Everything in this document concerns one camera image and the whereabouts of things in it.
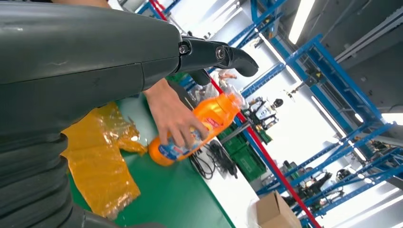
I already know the orange detergent bottle clear cap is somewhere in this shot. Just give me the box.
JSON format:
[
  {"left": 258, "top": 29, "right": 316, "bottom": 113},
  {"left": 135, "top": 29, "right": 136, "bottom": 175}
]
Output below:
[{"left": 148, "top": 89, "right": 246, "bottom": 167}]

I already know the green table mat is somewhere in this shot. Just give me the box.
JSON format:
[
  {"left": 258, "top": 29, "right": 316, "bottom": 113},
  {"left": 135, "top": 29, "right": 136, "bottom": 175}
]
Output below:
[{"left": 67, "top": 94, "right": 237, "bottom": 228}]

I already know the red barrier rail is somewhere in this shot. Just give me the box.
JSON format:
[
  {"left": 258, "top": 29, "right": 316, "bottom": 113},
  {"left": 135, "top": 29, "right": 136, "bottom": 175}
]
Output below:
[{"left": 148, "top": 0, "right": 322, "bottom": 228}]

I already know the background humanoid robot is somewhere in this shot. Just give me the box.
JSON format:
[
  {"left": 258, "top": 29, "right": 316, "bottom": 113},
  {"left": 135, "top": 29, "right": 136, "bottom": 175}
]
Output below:
[{"left": 244, "top": 96, "right": 284, "bottom": 130}]

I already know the grey metal post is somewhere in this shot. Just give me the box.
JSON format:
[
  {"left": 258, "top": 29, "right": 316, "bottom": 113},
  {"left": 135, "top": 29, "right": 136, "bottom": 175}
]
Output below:
[{"left": 220, "top": 121, "right": 251, "bottom": 144}]

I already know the yellow taped plastic sheet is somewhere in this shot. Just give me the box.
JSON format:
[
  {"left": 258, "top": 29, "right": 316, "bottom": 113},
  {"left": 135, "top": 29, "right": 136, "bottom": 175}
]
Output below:
[{"left": 61, "top": 101, "right": 148, "bottom": 220}]

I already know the black remote controller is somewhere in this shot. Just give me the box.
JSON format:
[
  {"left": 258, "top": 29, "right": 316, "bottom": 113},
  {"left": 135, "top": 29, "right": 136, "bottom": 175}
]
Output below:
[{"left": 209, "top": 140, "right": 239, "bottom": 180}]

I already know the grey ceiling rail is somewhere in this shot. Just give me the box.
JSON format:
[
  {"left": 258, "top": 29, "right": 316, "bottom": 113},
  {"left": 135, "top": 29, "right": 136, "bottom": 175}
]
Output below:
[{"left": 334, "top": 6, "right": 403, "bottom": 64}]

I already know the long ceiling light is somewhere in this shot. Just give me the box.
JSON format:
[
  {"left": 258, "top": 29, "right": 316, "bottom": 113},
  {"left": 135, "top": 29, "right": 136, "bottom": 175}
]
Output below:
[
  {"left": 288, "top": 0, "right": 316, "bottom": 45},
  {"left": 381, "top": 112, "right": 403, "bottom": 126}
]

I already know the brown cardboard box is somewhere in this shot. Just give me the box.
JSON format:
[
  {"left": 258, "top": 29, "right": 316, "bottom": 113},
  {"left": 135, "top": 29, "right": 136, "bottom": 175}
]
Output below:
[{"left": 255, "top": 190, "right": 303, "bottom": 228}]

